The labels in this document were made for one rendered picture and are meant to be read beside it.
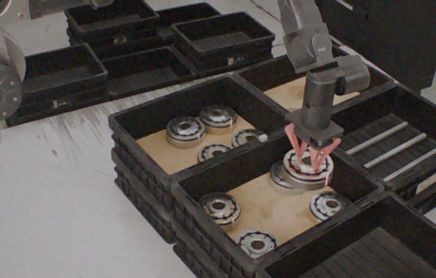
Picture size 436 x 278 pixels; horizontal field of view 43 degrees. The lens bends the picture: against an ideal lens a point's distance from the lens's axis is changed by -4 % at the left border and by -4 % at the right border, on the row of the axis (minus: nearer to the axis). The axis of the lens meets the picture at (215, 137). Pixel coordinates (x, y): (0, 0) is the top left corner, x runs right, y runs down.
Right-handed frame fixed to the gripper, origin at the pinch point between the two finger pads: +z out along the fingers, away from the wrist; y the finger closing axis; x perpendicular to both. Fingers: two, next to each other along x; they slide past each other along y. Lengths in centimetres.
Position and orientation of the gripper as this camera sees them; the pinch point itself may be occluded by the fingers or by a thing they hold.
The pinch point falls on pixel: (308, 159)
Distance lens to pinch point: 117.1
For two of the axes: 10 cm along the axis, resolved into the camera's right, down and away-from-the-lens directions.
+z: -0.3, 8.0, 6.0
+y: -5.8, -5.1, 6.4
